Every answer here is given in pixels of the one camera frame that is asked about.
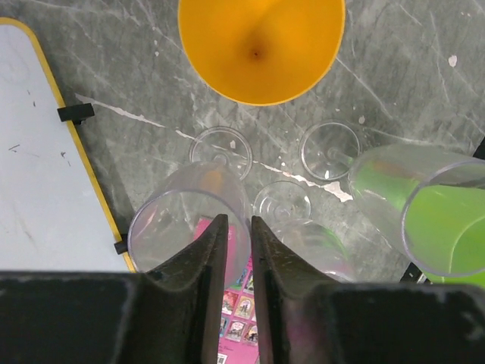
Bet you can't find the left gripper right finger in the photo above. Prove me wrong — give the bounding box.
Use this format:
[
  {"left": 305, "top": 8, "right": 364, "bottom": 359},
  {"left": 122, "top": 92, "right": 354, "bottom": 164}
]
[{"left": 251, "top": 216, "right": 484, "bottom": 363}]

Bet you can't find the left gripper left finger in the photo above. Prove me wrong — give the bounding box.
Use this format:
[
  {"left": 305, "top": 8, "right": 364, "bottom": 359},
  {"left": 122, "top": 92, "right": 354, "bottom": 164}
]
[{"left": 1, "top": 215, "right": 229, "bottom": 363}]

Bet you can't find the clear tall wine glass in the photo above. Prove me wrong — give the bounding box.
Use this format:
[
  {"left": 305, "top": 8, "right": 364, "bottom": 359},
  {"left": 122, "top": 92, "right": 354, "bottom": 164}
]
[{"left": 127, "top": 127, "right": 253, "bottom": 287}]

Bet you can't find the clear small wine glass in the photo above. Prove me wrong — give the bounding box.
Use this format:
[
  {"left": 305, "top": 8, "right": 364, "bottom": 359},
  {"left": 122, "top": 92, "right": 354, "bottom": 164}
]
[{"left": 299, "top": 120, "right": 485, "bottom": 278}]

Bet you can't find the clear middle wine glass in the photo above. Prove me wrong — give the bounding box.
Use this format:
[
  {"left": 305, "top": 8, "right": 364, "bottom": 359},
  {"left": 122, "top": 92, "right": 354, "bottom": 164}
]
[{"left": 254, "top": 181, "right": 356, "bottom": 282}]

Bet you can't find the pink booklet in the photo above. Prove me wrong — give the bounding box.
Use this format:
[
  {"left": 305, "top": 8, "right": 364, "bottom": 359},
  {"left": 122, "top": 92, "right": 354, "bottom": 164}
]
[{"left": 192, "top": 218, "right": 262, "bottom": 364}]

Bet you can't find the yellow framed whiteboard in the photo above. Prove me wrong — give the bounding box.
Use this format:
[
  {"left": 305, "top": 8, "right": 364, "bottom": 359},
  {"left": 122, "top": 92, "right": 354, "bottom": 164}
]
[{"left": 1, "top": 17, "right": 133, "bottom": 272}]

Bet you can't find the green plastic goblet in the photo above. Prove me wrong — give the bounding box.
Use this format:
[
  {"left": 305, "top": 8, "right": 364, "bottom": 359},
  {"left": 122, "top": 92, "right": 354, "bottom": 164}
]
[{"left": 355, "top": 147, "right": 485, "bottom": 285}]

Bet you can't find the orange plastic goblet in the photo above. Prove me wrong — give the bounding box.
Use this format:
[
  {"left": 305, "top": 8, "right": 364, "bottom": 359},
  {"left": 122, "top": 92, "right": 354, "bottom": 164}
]
[{"left": 177, "top": 0, "right": 346, "bottom": 106}]

